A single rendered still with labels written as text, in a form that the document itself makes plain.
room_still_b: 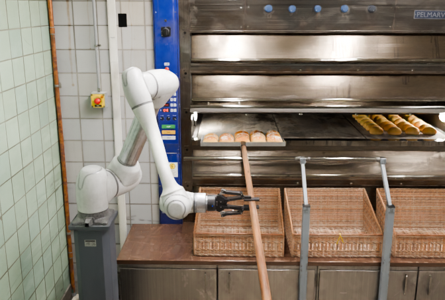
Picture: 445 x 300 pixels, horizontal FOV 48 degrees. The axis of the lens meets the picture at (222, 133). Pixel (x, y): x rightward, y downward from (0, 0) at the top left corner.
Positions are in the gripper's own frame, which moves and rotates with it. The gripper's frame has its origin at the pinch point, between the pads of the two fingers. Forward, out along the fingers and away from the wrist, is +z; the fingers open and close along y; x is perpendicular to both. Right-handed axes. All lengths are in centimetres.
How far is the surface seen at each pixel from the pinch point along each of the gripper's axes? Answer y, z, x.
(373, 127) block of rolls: -4, 94, -131
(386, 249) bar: 50, 83, -53
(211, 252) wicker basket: 61, -19, -69
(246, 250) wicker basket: 57, 2, -65
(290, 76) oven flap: -41, 32, -117
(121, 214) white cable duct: 56, -83, -115
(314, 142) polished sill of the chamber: 2, 49, -114
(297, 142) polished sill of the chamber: 3, 38, -114
